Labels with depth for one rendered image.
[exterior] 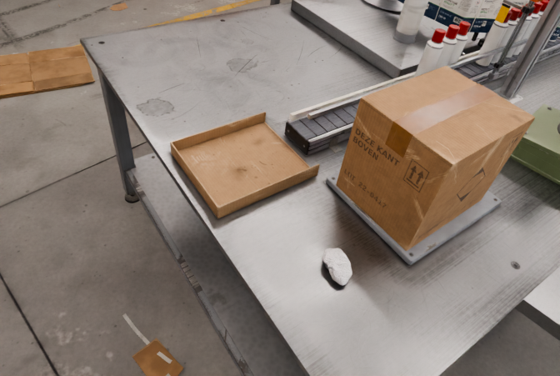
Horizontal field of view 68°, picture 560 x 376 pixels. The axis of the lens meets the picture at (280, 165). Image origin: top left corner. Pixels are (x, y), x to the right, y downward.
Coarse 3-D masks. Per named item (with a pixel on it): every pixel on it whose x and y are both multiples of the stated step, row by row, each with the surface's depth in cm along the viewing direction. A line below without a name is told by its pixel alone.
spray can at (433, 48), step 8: (440, 32) 124; (432, 40) 127; (440, 40) 126; (432, 48) 127; (440, 48) 127; (424, 56) 130; (432, 56) 128; (424, 64) 131; (432, 64) 130; (416, 72) 136; (424, 72) 132
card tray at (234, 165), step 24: (240, 120) 117; (264, 120) 124; (192, 144) 112; (216, 144) 114; (240, 144) 115; (264, 144) 116; (192, 168) 106; (216, 168) 107; (240, 168) 108; (264, 168) 109; (288, 168) 110; (312, 168) 107; (216, 192) 101; (240, 192) 102; (264, 192) 100; (216, 216) 96
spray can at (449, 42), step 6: (450, 30) 128; (456, 30) 128; (450, 36) 129; (456, 36) 129; (444, 42) 130; (450, 42) 130; (456, 42) 130; (444, 48) 131; (450, 48) 131; (444, 54) 132; (450, 54) 133; (438, 60) 134; (444, 60) 134; (438, 66) 135
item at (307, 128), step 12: (504, 60) 161; (516, 60) 163; (468, 72) 151; (480, 72) 152; (348, 108) 126; (300, 120) 119; (312, 120) 119; (324, 120) 120; (336, 120) 121; (348, 120) 121; (300, 132) 115; (312, 132) 116; (324, 132) 116
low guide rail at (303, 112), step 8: (464, 56) 152; (472, 56) 155; (392, 80) 134; (400, 80) 136; (368, 88) 129; (376, 88) 130; (344, 96) 124; (352, 96) 125; (320, 104) 119; (328, 104) 121; (296, 112) 115; (304, 112) 116
